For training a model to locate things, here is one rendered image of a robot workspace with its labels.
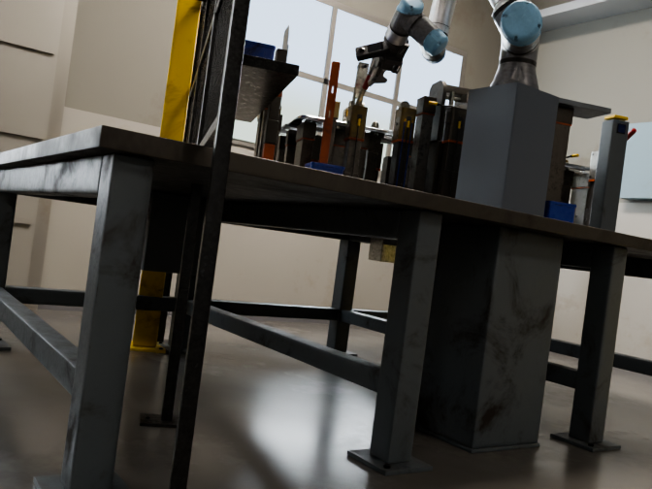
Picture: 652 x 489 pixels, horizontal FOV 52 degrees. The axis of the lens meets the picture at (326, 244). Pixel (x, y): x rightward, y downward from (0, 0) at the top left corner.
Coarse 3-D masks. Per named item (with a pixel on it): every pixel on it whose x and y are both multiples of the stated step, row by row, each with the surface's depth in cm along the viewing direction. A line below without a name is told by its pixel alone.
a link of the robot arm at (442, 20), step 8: (440, 0) 215; (448, 0) 215; (432, 8) 217; (440, 8) 215; (448, 8) 215; (432, 16) 216; (440, 16) 215; (448, 16) 216; (440, 24) 215; (448, 24) 216; (448, 32) 219; (424, 56) 219; (432, 56) 215; (440, 56) 218
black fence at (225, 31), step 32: (224, 0) 165; (224, 32) 151; (224, 64) 123; (192, 96) 290; (224, 96) 121; (192, 128) 242; (224, 128) 121; (224, 160) 121; (192, 192) 181; (224, 192) 121; (192, 224) 181; (192, 256) 181; (160, 320) 301; (192, 320) 121; (192, 352) 121; (192, 384) 121; (160, 416) 184; (192, 416) 121
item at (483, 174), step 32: (480, 96) 210; (512, 96) 199; (544, 96) 206; (480, 128) 209; (512, 128) 198; (544, 128) 207; (480, 160) 207; (512, 160) 200; (544, 160) 208; (480, 192) 206; (512, 192) 200; (544, 192) 209
